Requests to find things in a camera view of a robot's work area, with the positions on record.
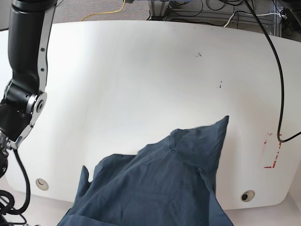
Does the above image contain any right table cable grommet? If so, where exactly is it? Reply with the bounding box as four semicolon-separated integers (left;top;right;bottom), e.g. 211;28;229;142
241;190;255;202

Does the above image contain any yellow cable on floor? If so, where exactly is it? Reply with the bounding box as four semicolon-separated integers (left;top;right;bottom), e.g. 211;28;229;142
81;0;125;22

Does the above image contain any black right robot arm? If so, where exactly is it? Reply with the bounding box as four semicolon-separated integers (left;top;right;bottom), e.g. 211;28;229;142
0;0;57;176

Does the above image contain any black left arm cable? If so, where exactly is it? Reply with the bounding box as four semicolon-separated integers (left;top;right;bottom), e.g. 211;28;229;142
243;0;301;143

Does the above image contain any table cable grommet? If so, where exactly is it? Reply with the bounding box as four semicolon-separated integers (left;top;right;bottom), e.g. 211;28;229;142
35;178;49;191
241;190;255;202

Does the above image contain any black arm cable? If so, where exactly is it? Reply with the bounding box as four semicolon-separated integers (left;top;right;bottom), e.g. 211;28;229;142
243;0;301;143
0;149;32;226

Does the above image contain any red tape rectangle marking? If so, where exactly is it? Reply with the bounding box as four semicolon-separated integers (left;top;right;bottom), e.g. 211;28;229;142
261;133;281;169

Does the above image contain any left table cable grommet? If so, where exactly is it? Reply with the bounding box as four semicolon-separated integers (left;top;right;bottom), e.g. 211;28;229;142
35;178;49;191

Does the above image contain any dark navy t-shirt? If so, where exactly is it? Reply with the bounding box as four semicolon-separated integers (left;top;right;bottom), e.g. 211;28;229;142
59;116;232;226

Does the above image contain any white cable on floor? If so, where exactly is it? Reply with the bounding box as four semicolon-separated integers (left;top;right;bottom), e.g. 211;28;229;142
222;12;283;28

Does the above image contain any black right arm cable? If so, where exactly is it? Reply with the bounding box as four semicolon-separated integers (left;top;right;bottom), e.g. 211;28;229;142
0;149;32;226

